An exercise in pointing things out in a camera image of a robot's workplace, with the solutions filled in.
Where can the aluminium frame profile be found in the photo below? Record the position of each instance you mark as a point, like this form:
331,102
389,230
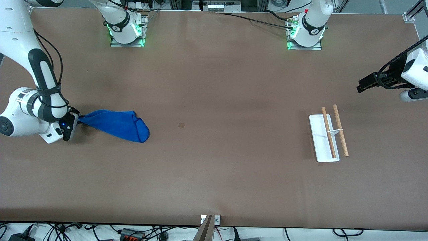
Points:
418,7

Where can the small metal clamp bracket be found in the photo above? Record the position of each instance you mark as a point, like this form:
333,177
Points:
217,220

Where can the white power strip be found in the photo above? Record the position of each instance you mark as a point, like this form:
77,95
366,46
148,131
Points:
220,6

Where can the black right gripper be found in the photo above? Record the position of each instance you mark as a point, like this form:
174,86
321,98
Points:
71,121

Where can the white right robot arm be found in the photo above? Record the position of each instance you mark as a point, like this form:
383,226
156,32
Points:
20,110

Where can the metal table corner bracket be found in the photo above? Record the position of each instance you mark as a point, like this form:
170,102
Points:
408,18

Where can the blue towel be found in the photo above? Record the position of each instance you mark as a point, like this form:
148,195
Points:
123,125

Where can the white rack with wooden rods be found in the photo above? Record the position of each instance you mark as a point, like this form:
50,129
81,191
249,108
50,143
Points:
322,144

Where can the dark aluminium frame post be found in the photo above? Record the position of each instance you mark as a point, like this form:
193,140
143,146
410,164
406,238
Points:
175,4

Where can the black box with orange connectors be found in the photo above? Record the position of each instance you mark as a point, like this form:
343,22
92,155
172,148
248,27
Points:
132,236

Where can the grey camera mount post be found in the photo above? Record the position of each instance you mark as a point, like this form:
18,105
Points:
204,232

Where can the black power adapter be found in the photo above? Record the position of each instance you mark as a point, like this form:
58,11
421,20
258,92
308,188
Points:
20,238

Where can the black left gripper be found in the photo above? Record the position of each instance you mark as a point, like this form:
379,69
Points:
384,78

